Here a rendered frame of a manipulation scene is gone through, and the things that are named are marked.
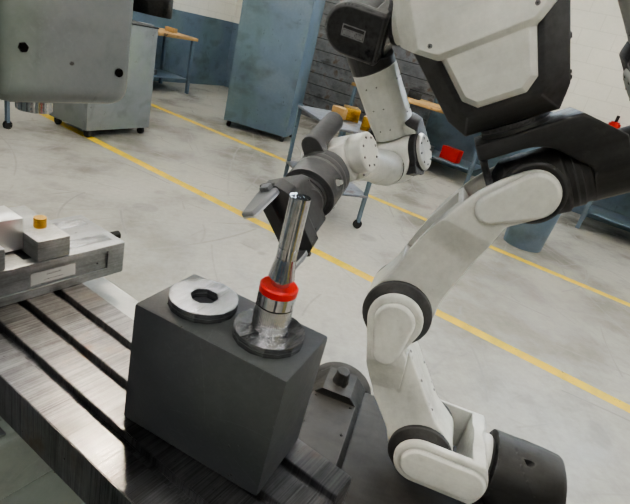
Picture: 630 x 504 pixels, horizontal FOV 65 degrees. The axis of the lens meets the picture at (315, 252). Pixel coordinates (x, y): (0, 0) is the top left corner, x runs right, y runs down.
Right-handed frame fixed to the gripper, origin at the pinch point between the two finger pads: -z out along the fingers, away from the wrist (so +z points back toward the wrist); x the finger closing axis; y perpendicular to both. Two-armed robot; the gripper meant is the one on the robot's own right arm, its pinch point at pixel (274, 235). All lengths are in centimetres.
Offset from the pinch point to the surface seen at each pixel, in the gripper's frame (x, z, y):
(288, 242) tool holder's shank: 4.7, -8.9, 9.4
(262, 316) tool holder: -2.5, -13.4, 4.7
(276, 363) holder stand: -6.9, -16.6, 6.4
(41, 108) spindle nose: 25.6, -2.0, -27.3
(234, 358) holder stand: -4.5, -18.3, 2.5
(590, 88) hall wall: -254, 694, 3
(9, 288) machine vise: 2.5, -13.6, -47.3
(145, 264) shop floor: -84, 110, -202
